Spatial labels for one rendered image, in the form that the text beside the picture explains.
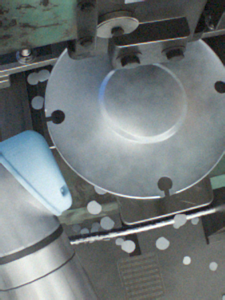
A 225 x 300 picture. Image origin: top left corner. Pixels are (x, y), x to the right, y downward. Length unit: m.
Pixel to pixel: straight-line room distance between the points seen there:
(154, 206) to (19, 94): 0.29
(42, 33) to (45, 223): 0.22
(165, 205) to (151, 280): 0.63
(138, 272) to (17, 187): 1.04
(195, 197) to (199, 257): 0.80
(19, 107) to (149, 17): 0.34
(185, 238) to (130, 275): 0.26
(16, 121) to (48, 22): 0.42
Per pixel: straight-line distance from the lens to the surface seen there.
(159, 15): 0.77
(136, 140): 0.92
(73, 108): 0.93
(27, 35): 0.64
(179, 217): 1.04
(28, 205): 0.50
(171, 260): 1.69
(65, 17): 0.62
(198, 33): 0.88
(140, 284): 1.51
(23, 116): 1.01
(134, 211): 0.90
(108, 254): 1.68
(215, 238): 1.69
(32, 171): 0.49
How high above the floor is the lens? 1.67
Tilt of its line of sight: 75 degrees down
